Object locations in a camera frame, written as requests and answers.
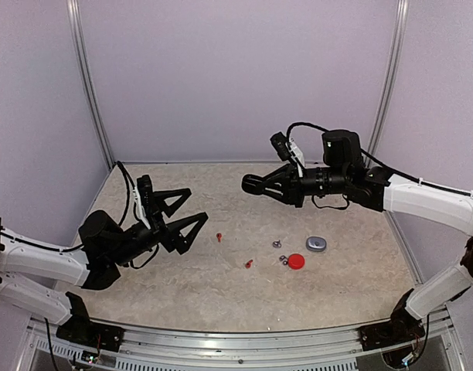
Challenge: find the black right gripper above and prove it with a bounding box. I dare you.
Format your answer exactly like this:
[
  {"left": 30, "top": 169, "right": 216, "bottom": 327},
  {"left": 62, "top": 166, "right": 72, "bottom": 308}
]
[{"left": 257, "top": 161, "right": 350, "bottom": 206}]

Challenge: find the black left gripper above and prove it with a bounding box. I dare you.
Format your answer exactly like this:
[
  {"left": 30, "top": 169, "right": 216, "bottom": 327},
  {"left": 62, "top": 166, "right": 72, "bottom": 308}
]
[{"left": 109, "top": 188, "right": 207, "bottom": 267}]

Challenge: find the black earbud charging case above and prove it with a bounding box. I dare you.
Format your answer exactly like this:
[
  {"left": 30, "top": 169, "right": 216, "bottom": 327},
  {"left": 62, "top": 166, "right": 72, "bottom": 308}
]
[{"left": 241, "top": 174, "right": 265, "bottom": 196}]

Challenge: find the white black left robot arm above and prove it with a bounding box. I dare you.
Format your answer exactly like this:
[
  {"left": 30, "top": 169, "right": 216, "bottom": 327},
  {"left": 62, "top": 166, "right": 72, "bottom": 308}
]
[{"left": 0, "top": 185, "right": 208, "bottom": 344}]

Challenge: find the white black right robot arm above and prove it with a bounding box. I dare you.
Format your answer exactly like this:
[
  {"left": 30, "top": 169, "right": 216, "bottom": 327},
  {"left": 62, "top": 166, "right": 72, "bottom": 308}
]
[{"left": 242, "top": 129, "right": 473, "bottom": 343}]

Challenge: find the grey oval charging case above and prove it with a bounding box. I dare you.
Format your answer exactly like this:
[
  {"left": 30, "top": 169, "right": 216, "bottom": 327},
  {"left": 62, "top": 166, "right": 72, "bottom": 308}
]
[{"left": 305, "top": 237, "right": 327, "bottom": 253}]

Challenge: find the red round case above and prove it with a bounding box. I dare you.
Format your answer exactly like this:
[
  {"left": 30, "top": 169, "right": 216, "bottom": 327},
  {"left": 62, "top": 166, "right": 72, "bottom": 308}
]
[{"left": 287, "top": 254, "right": 305, "bottom": 270}]

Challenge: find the purple clip earbud lower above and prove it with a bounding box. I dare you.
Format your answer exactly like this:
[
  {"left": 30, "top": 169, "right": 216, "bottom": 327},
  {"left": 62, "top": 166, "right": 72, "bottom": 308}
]
[{"left": 279, "top": 255, "right": 288, "bottom": 265}]

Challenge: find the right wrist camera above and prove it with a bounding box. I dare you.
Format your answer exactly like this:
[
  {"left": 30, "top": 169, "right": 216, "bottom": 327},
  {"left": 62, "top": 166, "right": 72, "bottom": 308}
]
[{"left": 270, "top": 132, "right": 305, "bottom": 168}]

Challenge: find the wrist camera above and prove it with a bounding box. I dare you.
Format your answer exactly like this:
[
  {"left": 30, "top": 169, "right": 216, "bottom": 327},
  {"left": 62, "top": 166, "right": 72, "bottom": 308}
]
[
  {"left": 270, "top": 132, "right": 305, "bottom": 168},
  {"left": 133, "top": 175, "right": 154, "bottom": 230}
]

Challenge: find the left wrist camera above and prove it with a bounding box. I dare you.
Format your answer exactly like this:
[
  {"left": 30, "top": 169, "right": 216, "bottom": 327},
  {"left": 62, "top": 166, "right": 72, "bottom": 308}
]
[{"left": 133, "top": 175, "right": 154, "bottom": 230}]

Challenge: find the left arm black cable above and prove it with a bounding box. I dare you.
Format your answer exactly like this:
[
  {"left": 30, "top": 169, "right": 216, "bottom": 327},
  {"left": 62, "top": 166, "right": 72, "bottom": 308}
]
[{"left": 114, "top": 161, "right": 139, "bottom": 229}]

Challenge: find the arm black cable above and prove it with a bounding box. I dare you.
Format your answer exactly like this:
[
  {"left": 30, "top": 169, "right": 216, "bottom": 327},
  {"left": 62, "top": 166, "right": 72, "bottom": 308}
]
[
  {"left": 114, "top": 161, "right": 139, "bottom": 229},
  {"left": 285, "top": 121, "right": 473, "bottom": 198}
]

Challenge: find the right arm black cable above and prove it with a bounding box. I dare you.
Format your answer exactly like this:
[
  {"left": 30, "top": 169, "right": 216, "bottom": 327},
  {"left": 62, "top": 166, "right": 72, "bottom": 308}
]
[{"left": 285, "top": 121, "right": 473, "bottom": 198}]

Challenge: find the front aluminium rail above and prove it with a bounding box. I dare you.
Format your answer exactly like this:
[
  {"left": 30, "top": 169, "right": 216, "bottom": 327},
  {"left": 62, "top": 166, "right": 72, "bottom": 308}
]
[{"left": 18, "top": 305, "right": 465, "bottom": 371}]

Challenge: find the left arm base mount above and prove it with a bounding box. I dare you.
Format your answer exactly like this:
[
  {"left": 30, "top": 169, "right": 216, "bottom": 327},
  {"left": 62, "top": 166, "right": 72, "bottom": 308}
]
[{"left": 56, "top": 292, "right": 124, "bottom": 352}]

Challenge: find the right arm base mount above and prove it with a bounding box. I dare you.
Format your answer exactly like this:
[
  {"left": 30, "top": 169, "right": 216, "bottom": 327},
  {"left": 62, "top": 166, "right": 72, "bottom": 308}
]
[{"left": 358, "top": 288, "right": 430, "bottom": 370}]

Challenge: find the right aluminium corner post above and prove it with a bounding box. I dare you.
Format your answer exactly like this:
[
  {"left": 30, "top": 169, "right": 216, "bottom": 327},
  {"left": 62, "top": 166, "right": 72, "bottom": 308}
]
[{"left": 368, "top": 0, "right": 410, "bottom": 155}]

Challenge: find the aluminium corner post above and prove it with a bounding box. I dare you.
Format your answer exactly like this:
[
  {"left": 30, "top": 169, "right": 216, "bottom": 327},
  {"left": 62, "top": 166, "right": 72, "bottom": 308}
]
[
  {"left": 368, "top": 0, "right": 410, "bottom": 155},
  {"left": 66, "top": 0, "right": 115, "bottom": 171}
]

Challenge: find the left aluminium corner post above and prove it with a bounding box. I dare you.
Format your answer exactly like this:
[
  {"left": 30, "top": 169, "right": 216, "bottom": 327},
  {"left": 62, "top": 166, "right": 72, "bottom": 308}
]
[{"left": 66, "top": 0, "right": 115, "bottom": 171}]

